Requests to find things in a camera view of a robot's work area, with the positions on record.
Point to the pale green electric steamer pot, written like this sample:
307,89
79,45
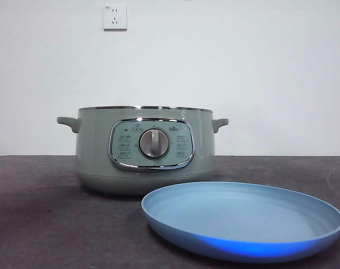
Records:
97,145

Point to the blue round plate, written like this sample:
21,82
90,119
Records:
243,218

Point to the white wall power socket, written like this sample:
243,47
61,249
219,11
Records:
115,17

